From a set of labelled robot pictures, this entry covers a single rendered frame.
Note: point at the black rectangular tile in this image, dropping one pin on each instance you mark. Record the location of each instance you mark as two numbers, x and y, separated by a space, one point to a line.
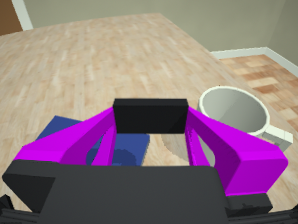
150 115
5 199

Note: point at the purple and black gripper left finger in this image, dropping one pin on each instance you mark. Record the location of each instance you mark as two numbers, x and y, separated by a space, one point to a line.
71 145

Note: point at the pale grey mug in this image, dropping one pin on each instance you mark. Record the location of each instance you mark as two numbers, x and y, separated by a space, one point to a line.
240 110

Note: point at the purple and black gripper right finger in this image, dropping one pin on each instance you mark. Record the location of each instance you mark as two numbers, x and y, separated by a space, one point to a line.
245 163

